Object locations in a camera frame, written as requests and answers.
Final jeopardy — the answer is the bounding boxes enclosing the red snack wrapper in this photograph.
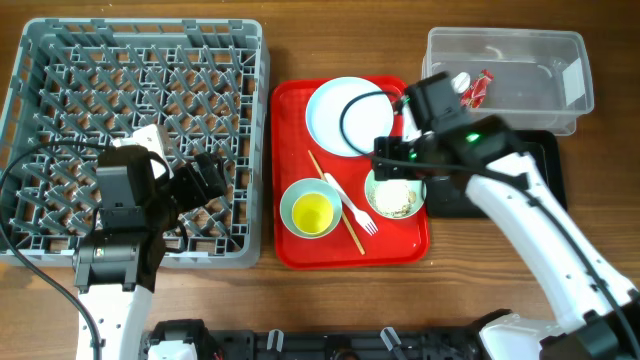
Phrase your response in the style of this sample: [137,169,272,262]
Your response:
[460,69,494,108]

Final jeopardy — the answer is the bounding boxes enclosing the white round plate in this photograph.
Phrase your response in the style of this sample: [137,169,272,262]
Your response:
[306,77,394,157]

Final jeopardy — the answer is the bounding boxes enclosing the pale green bowl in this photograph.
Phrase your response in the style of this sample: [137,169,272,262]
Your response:
[364,170,427,220]

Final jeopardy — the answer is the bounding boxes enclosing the rice and food scraps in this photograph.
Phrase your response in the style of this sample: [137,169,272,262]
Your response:
[370,180,417,218]

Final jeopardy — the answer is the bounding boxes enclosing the pale blue bowl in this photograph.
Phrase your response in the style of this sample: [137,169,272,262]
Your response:
[279,178,342,239]

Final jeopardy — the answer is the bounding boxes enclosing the wooden chopstick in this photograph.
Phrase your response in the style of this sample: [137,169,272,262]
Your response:
[307,150,366,256]

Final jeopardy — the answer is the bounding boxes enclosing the yellow plastic cup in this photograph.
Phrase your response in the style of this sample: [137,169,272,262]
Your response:
[292,193,333,236]

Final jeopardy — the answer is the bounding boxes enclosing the white plastic fork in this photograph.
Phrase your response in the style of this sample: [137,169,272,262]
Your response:
[324,173,378,235]

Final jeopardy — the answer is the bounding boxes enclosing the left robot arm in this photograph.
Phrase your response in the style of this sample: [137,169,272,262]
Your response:
[73,145,227,359]

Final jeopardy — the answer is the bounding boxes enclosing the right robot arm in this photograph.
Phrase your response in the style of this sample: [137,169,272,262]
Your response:
[372,72,639,359]

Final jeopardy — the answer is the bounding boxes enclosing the grey dishwasher rack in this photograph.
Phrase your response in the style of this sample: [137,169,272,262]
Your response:
[1,18,270,268]

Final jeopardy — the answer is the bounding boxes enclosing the black plastic tray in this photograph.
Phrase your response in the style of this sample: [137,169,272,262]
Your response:
[426,130,567,219]

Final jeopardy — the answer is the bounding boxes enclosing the clear plastic bin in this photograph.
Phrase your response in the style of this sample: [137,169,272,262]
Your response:
[422,27,594,136]

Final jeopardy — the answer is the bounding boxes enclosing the red plastic tray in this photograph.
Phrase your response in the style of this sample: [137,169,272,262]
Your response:
[270,79,430,270]

